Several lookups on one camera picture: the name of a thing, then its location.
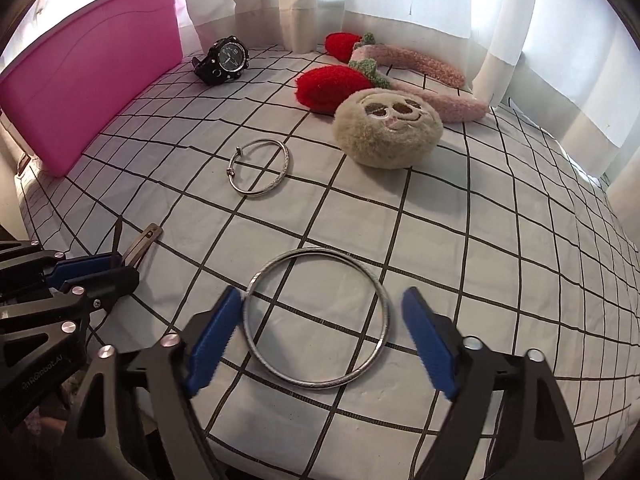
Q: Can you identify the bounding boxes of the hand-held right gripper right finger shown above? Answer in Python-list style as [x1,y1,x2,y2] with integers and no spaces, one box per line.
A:
[402,287,586,480]

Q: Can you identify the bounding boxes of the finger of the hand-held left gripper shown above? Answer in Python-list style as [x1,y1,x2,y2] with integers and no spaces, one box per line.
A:
[65,266,141,312]
[0,241,124,291]

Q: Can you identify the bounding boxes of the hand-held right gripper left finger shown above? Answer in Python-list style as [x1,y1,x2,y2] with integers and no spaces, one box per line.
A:
[62,286,244,480]

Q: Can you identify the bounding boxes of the metal hair clip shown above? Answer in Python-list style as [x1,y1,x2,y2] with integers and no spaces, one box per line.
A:
[112,216,164,273]

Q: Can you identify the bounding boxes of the large silver bangle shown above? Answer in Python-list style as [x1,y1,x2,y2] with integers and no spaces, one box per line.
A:
[242,248,392,391]

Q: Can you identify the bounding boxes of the pink plastic bin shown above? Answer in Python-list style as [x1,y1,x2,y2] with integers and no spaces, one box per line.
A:
[0,0,183,178]

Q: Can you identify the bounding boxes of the small silver bangle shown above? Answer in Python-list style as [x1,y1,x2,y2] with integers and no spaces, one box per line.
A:
[227,139,292,196]

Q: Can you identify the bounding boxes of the beige sloth face plush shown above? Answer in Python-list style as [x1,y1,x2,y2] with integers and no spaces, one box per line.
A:
[332,87,443,170]

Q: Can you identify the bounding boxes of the black wrist watch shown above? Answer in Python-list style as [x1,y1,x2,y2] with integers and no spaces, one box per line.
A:
[191,35,249,86]

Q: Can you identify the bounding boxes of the pink fuzzy strawberry headband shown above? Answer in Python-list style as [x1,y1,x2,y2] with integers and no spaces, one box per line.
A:
[295,31,490,125]

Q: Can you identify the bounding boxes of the white checked tablecloth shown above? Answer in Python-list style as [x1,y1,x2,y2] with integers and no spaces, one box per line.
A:
[20,42,640,480]

